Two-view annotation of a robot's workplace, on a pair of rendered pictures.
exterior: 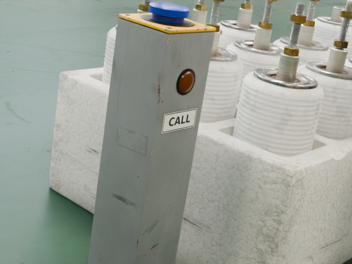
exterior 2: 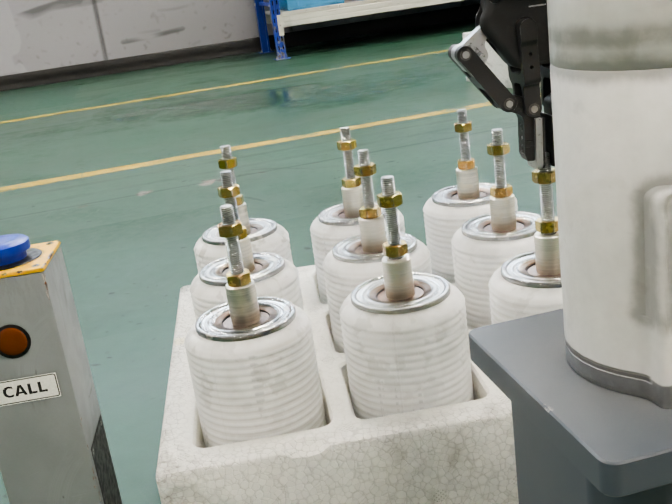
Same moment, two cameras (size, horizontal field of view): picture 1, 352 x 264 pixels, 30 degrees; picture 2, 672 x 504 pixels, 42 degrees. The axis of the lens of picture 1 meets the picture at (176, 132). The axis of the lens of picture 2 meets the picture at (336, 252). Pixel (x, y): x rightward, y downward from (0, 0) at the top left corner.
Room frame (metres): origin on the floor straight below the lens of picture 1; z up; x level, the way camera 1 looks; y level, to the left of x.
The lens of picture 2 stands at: (0.38, -0.61, 0.50)
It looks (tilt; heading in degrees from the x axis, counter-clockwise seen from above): 18 degrees down; 46
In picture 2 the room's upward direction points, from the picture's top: 8 degrees counter-clockwise
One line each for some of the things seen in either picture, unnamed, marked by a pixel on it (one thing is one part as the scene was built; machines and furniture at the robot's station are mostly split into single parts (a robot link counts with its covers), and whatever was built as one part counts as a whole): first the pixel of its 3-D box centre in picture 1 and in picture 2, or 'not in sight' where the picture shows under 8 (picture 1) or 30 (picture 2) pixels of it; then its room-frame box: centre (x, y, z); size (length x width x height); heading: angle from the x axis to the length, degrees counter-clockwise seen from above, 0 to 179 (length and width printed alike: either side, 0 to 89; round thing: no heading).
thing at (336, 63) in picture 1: (336, 61); (398, 277); (0.84, -0.19, 0.26); 0.02 x 0.02 x 0.03
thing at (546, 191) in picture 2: not in sight; (546, 202); (0.93, -0.27, 0.31); 0.01 x 0.01 x 0.08
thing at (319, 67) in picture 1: (334, 70); (400, 293); (0.84, -0.19, 0.25); 0.08 x 0.08 x 0.01
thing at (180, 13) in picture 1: (168, 15); (3, 253); (0.65, 0.03, 0.32); 0.04 x 0.04 x 0.02
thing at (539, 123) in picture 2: not in sight; (535, 141); (0.93, -0.26, 0.35); 0.02 x 0.01 x 0.04; 52
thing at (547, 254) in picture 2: not in sight; (549, 253); (0.93, -0.27, 0.26); 0.02 x 0.02 x 0.03
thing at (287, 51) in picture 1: (291, 51); (238, 277); (0.75, -0.12, 0.29); 0.02 x 0.02 x 0.01; 86
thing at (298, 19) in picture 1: (298, 18); (230, 228); (0.75, -0.12, 0.32); 0.02 x 0.02 x 0.01; 86
